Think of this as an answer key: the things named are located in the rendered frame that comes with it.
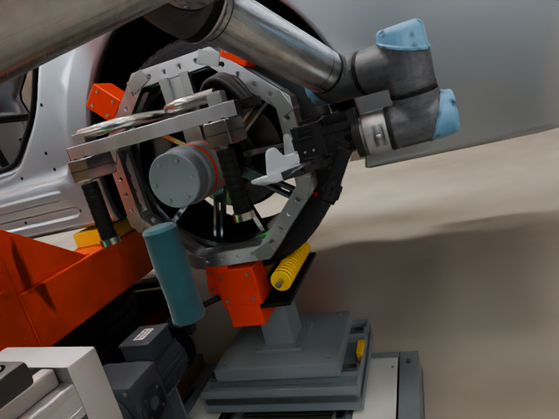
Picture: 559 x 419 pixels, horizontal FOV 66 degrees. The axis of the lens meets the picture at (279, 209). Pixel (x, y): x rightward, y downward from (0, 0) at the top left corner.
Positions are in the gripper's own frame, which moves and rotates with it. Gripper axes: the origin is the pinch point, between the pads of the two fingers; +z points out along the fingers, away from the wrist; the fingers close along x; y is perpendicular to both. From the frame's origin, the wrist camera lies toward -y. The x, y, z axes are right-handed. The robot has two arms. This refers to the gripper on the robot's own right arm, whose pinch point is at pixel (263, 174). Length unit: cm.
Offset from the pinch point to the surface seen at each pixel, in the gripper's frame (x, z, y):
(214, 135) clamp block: -0.3, 7.0, 9.8
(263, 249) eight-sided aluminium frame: -19.1, 14.4, -23.4
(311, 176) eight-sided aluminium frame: -21.7, -3.1, -8.3
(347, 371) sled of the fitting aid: -24, 5, -69
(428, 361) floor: -49, -16, -88
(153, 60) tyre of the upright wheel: -33, 31, 30
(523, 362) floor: -46, -44, -89
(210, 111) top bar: -3.7, 7.5, 14.0
